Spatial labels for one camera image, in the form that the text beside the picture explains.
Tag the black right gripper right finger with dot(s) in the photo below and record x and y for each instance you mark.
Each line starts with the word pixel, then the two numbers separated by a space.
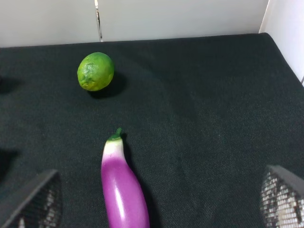
pixel 282 198

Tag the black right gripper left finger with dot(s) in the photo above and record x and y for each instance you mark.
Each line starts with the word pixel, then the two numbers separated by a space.
pixel 38 204

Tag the purple toy eggplant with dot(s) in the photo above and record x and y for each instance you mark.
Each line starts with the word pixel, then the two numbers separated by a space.
pixel 124 199

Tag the black table cloth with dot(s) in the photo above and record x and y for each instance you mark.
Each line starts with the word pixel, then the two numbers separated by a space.
pixel 201 119

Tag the green lime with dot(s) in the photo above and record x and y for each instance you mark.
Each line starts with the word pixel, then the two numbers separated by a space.
pixel 95 71

